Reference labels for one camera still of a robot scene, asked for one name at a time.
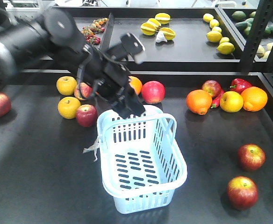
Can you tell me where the yellow lemon front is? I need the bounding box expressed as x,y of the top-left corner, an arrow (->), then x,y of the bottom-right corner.
216,42 -> 235,55

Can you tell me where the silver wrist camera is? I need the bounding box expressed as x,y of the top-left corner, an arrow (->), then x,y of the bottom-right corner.
107,33 -> 146,64

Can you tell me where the black upright shelf post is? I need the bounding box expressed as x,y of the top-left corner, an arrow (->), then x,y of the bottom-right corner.
239,0 -> 273,72

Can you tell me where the yellow starfruit top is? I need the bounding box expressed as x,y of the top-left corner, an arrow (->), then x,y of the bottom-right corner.
155,13 -> 171,25

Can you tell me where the yellow apple right group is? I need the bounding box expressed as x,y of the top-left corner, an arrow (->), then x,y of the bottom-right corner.
220,91 -> 244,113

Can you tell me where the red apple behind lemon-apple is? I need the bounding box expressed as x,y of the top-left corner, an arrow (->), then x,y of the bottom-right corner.
201,80 -> 222,98

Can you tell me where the yellow lemon middle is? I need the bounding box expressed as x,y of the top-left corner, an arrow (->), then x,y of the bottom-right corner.
206,31 -> 223,43

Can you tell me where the yellow starfruit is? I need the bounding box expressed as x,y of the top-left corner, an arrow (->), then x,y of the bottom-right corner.
160,27 -> 176,41
155,13 -> 171,25
140,22 -> 157,36

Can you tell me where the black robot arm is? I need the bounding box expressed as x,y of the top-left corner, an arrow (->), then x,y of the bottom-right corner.
0,8 -> 145,119

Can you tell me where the yellow lemon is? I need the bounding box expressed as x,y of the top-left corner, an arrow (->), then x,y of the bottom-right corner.
206,31 -> 223,43
216,42 -> 235,55

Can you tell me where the red chili pepper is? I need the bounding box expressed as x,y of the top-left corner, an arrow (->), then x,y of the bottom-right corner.
210,89 -> 225,109

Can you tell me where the yellow apple front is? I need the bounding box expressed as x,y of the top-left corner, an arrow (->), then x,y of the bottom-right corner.
57,97 -> 81,119

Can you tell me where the garlic bulb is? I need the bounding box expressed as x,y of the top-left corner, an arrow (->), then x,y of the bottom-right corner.
155,31 -> 167,43

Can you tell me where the orange with navel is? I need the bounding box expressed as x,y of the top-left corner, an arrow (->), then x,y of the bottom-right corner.
186,90 -> 212,115

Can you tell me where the small red-yellow apple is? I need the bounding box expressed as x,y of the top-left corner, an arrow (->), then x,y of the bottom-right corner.
74,82 -> 93,101

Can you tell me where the light blue plastic basket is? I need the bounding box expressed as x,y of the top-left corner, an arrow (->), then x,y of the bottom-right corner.
84,105 -> 187,214

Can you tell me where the yellow apple back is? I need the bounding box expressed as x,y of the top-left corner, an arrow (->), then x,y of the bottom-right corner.
56,76 -> 77,96

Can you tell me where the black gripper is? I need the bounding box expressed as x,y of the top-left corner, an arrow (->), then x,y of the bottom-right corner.
89,63 -> 145,119

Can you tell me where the red bell pepper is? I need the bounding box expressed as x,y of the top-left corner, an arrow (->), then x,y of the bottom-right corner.
230,78 -> 252,94

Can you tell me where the orange far right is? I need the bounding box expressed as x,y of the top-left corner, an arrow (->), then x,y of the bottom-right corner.
241,86 -> 268,112

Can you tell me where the yellow starfruit left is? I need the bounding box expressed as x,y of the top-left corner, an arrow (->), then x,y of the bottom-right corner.
140,22 -> 157,36

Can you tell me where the yellow starfruit right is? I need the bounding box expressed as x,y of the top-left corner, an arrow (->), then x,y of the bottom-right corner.
160,27 -> 176,41

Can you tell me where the dark red apple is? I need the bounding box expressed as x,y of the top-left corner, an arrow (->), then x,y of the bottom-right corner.
76,105 -> 98,127

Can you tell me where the large pink-red apple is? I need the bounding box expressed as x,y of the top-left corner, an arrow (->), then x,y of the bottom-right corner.
141,81 -> 165,104

